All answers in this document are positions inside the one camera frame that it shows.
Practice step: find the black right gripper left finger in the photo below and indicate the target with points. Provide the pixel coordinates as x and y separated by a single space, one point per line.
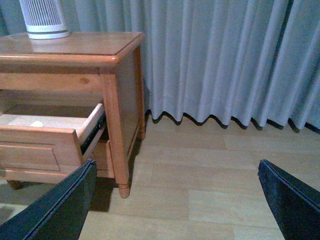
60 213

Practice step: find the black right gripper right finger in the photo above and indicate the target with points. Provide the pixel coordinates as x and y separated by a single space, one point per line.
294 204

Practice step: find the wooden drawer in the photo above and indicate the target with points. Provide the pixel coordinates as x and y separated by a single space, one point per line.
50 153
103 159

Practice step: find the white medicine bottle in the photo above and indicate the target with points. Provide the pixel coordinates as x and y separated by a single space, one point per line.
37 124

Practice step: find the wooden nightstand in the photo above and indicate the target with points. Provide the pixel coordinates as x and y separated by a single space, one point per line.
83 69

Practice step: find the grey curtain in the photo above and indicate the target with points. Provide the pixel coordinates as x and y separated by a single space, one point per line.
250 60

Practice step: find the white slatted air purifier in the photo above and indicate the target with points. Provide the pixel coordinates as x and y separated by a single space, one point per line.
44 19

